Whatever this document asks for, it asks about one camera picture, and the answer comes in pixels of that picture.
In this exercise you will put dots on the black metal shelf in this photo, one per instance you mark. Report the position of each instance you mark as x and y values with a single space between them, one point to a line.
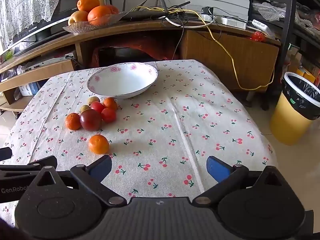
296 22

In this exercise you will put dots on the brown kiwi fruit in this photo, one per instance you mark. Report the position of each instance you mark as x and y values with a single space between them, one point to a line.
92 99
84 108

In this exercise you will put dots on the white lace cover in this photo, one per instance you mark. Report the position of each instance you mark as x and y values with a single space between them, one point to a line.
17 15

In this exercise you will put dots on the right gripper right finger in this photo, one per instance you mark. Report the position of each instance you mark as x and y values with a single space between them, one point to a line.
228 178

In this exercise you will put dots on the yellow trash bin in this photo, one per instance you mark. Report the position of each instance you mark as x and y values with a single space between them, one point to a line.
296 109

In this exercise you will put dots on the mandarin orange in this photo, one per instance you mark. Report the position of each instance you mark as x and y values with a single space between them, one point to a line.
98 144
110 103
72 121

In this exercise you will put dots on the black television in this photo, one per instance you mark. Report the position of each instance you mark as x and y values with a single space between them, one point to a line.
62 12

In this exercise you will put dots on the wooden tv cabinet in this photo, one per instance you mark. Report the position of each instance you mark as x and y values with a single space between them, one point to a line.
232 54

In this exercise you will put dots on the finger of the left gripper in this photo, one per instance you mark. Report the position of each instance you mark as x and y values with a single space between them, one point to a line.
5 153
30 167

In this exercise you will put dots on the black wifi router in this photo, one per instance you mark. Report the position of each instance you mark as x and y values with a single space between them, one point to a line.
140 12

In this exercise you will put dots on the silver set-top box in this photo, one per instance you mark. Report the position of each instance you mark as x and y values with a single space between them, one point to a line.
46 60

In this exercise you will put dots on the red apple behind orange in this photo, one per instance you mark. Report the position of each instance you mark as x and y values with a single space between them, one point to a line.
112 9

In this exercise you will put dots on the small red tomato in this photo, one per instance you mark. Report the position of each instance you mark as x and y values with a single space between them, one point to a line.
97 106
108 115

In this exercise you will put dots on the yellow red apple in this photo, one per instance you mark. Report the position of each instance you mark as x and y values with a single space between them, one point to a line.
78 16

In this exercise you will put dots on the white floral ceramic bowl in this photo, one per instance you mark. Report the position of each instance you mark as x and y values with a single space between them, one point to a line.
123 80

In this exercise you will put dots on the small red ornament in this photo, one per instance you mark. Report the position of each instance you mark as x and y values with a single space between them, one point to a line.
258 36

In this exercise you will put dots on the red cloth in cabinet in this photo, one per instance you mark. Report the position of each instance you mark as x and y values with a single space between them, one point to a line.
121 49

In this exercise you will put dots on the white power strip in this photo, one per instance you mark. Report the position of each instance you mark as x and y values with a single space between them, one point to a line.
224 21

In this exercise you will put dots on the black power adapter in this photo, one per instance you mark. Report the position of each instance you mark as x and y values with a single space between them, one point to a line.
207 10

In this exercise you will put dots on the top large orange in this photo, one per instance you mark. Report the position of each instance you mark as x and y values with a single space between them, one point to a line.
87 5

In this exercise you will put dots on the large orange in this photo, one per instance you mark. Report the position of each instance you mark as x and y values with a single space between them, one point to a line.
98 16
87 5

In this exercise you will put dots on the glass fruit dish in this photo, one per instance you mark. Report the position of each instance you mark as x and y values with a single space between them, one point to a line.
83 27

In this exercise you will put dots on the cherry print tablecloth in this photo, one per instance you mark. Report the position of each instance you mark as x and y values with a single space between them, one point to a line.
161 138

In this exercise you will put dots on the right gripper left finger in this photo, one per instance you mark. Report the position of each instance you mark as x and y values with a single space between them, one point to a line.
90 178

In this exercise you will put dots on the front large orange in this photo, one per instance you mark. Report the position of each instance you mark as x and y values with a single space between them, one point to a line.
98 16

